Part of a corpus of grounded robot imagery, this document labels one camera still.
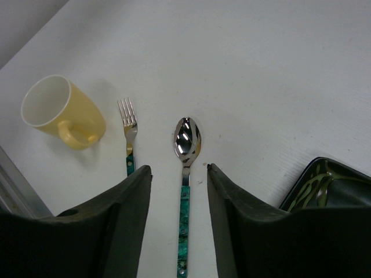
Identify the black floral square plate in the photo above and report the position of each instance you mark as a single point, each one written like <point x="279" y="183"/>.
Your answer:
<point x="328" y="183"/>

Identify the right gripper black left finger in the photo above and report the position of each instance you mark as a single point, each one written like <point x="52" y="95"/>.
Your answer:
<point x="98" y="238"/>

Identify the aluminium rail frame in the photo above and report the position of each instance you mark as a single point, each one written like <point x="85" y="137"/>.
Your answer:
<point x="17" y="195"/>

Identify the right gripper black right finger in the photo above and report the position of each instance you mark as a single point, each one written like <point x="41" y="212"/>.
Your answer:
<point x="255" y="239"/>

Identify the yellow ceramic mug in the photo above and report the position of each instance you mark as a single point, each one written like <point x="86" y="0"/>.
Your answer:
<point x="56" y="106"/>

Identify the fork with teal handle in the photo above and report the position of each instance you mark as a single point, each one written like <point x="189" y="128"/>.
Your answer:
<point x="130" y="129"/>

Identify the spoon with teal handle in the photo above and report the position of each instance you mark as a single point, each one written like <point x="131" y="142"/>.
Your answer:
<point x="187" y="146"/>

